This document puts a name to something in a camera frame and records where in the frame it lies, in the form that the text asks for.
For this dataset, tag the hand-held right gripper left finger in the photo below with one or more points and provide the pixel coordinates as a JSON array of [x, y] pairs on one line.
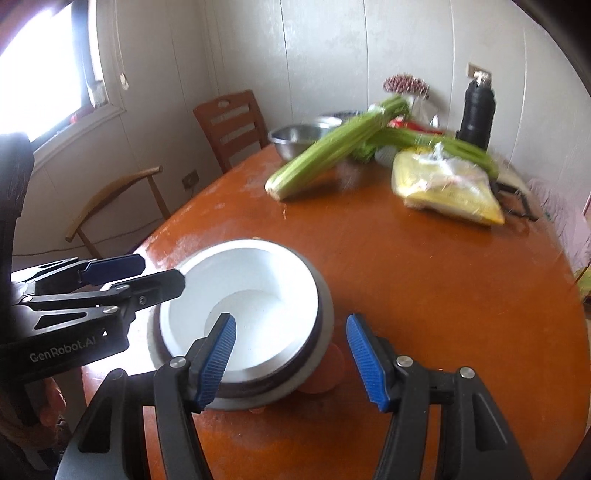
[[217, 360]]

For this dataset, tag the bentwood chair with dark seat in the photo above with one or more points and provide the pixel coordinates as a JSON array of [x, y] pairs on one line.
[[106, 194]]

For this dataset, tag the wall switch plate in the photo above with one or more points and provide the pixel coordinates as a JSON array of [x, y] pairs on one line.
[[473, 70]]

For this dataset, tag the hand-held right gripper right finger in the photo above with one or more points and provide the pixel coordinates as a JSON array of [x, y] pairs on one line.
[[364, 360]]

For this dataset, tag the brown wooden slat chair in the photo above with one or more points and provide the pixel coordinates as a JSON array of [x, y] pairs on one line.
[[231, 129]]

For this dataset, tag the patterned plate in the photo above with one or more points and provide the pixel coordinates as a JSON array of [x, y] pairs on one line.
[[348, 114]]

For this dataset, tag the black tool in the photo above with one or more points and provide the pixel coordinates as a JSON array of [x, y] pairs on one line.
[[517, 198]]

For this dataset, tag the celery bunch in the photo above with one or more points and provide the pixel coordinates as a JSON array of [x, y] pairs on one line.
[[415, 138], [314, 161]]

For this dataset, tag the black thermos bottle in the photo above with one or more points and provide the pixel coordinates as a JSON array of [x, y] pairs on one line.
[[475, 115]]

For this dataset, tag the person's left hand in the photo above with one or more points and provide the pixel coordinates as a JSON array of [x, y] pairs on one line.
[[52, 401]]

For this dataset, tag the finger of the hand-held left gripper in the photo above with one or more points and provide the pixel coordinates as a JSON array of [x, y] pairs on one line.
[[111, 270], [157, 286]]

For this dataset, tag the red paper noodle bowl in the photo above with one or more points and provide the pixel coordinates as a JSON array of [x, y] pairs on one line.
[[258, 286]]

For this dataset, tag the window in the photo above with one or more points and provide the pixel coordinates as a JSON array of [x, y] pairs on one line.
[[41, 60]]

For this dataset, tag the round metal pan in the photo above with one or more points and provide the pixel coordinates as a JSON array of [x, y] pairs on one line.
[[327, 321]]

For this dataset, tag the pale purple cloth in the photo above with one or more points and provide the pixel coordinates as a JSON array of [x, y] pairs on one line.
[[563, 217]]

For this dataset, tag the red packet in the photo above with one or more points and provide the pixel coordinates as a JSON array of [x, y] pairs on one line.
[[411, 125]]

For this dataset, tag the wall outlet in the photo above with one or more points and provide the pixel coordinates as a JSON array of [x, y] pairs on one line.
[[190, 180]]

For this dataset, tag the stainless steel basin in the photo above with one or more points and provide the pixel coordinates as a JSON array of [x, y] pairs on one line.
[[295, 138]]

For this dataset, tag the clear bag of yellow noodles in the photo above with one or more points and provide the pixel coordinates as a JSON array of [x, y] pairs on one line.
[[443, 189]]

